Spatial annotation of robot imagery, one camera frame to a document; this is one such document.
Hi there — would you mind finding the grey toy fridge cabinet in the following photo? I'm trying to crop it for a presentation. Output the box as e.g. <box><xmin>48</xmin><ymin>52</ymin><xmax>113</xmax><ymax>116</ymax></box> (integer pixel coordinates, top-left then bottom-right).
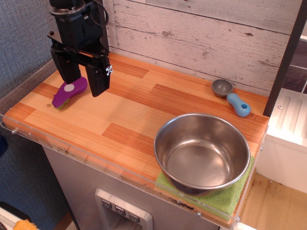
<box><xmin>43</xmin><ymin>147</ymin><xmax>219</xmax><ymax>230</ymax></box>

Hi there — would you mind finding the green cloth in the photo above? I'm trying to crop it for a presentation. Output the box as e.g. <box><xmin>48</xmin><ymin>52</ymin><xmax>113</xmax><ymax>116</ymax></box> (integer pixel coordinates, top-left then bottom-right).
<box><xmin>155</xmin><ymin>156</ymin><xmax>255</xmax><ymax>216</ymax></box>

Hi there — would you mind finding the white toy sink unit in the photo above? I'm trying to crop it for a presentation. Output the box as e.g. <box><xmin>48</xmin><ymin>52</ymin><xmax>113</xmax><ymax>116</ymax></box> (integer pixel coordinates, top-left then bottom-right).
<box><xmin>254</xmin><ymin>35</ymin><xmax>307</xmax><ymax>195</ymax></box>

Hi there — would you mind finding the clear acrylic guard rail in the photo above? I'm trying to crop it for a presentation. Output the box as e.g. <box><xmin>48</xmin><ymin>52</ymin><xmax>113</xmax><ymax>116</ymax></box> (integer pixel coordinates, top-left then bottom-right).
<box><xmin>2</xmin><ymin>116</ymin><xmax>256</xmax><ymax>230</ymax></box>

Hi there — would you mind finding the stainless steel bowl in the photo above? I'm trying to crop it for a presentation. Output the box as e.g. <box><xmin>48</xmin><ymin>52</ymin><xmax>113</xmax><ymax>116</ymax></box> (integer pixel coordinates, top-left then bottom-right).
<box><xmin>153</xmin><ymin>113</ymin><xmax>251</xmax><ymax>196</ymax></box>

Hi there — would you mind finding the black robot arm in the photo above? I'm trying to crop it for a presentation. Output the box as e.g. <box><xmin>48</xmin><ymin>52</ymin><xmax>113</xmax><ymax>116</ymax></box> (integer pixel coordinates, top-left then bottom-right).
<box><xmin>48</xmin><ymin>0</ymin><xmax>112</xmax><ymax>97</ymax></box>

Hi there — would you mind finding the dark right post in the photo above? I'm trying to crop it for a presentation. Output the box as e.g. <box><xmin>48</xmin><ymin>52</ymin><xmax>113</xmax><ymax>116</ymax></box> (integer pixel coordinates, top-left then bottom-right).
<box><xmin>263</xmin><ymin>0</ymin><xmax>307</xmax><ymax>117</ymax></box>

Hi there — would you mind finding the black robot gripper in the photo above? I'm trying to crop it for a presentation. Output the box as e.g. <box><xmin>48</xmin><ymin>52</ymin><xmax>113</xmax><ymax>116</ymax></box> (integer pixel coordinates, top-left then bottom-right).
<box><xmin>48</xmin><ymin>6</ymin><xmax>111</xmax><ymax>97</ymax></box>

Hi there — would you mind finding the orange object bottom left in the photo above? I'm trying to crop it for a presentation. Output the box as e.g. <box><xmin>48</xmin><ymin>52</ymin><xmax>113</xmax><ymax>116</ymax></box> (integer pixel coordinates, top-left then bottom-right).
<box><xmin>13</xmin><ymin>220</ymin><xmax>38</xmax><ymax>230</ymax></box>

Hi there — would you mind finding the blue spoon with grey bowl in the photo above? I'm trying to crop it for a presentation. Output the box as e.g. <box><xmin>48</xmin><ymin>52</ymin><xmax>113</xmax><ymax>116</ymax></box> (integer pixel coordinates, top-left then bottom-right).
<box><xmin>211</xmin><ymin>79</ymin><xmax>251</xmax><ymax>117</ymax></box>

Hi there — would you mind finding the purple toy eggplant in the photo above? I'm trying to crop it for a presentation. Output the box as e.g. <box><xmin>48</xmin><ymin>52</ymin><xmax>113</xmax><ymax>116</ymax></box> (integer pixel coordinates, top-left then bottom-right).
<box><xmin>52</xmin><ymin>77</ymin><xmax>88</xmax><ymax>109</ymax></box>

